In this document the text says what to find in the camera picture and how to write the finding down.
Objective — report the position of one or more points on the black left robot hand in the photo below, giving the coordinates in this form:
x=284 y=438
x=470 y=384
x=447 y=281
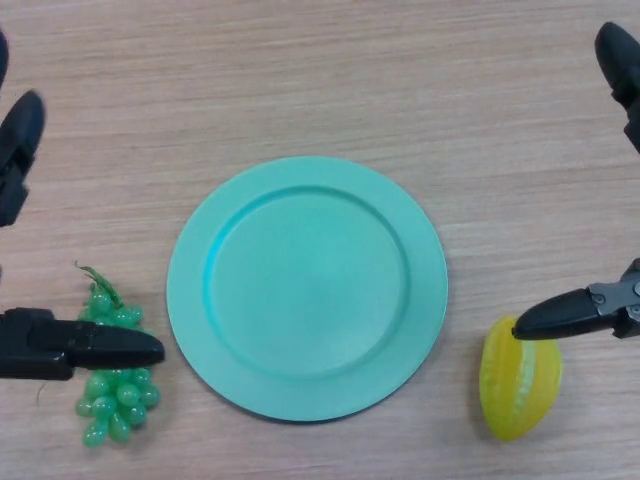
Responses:
x=100 y=350

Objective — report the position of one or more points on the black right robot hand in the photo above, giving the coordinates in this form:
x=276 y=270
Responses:
x=560 y=315

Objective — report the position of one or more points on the green grapes bunch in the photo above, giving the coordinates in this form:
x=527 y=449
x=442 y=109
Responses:
x=125 y=395

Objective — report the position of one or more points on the yellow starfruit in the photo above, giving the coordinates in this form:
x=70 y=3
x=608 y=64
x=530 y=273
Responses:
x=517 y=390

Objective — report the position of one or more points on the teal round plate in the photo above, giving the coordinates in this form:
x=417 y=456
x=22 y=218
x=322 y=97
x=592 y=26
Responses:
x=307 y=290

